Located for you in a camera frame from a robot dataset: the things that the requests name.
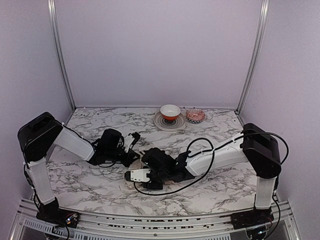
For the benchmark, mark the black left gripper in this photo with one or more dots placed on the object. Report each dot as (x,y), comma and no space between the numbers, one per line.
(130,157)

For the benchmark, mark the beige folding umbrella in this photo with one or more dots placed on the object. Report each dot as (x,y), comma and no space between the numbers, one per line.
(136,166)

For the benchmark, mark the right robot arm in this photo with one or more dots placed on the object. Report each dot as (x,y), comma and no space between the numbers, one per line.
(252,145)

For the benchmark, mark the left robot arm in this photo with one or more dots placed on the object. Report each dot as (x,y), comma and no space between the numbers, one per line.
(38,136)

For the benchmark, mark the grey ringed plate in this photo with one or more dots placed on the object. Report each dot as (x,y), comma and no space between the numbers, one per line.
(169,125)

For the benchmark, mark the orange white bowl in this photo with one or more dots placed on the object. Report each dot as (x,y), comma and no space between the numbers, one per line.
(170,112)

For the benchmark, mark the red blue patterned bowl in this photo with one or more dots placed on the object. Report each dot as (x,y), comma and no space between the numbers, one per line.
(195,116)

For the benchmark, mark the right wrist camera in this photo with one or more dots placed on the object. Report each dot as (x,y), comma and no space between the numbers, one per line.
(138,175)

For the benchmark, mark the aluminium front rail base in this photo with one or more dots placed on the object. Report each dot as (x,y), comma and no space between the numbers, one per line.
(102,226)

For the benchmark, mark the left aluminium frame post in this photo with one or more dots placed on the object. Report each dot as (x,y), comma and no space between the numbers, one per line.
(59,51)

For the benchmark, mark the aluminium frame post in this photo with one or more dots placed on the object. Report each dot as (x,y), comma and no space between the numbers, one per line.
(260,33)
(59,51)

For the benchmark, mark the right aluminium frame post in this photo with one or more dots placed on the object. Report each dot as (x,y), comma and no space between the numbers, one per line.
(260,33)

